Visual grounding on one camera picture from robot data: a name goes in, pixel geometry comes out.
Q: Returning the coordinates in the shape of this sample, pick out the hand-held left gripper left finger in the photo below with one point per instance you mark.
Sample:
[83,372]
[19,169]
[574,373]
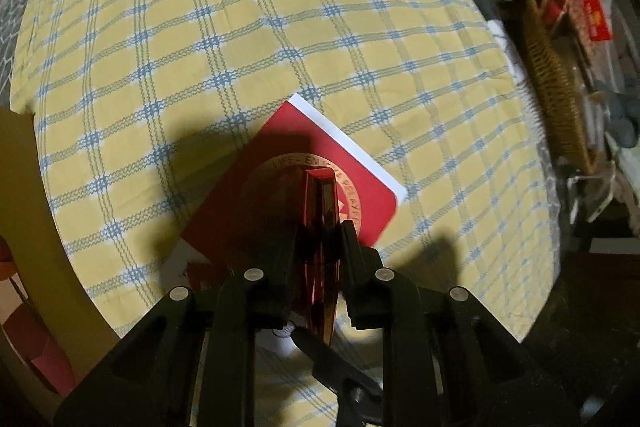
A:
[287,267]

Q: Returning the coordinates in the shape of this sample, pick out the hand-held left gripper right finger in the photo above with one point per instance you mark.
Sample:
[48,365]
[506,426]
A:
[350,267]

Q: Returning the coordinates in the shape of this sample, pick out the red translucent lid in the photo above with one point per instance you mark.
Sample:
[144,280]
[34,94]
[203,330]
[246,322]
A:
[320,227]

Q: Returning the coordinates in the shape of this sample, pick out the black metal tool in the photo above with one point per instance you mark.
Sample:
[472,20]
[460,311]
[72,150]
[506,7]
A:
[340,369]

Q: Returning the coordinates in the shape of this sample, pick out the red booklet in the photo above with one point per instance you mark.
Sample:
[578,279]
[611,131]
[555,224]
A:
[300,127]

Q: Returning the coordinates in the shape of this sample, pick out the yellow plaid cloth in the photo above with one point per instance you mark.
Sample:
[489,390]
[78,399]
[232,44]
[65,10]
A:
[200,32]

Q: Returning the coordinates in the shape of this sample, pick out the clear acrylic stand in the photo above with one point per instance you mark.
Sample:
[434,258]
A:
[595,192]

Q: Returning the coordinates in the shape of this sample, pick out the red paper packet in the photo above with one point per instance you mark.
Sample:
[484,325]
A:
[40,357]

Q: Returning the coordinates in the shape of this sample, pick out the cardboard box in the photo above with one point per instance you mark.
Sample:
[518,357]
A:
[30,187]

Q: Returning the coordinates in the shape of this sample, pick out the wicker basket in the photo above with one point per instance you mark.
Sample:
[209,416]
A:
[550,77]

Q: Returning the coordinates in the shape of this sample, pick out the red snack packet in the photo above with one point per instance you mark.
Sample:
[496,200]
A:
[597,18]

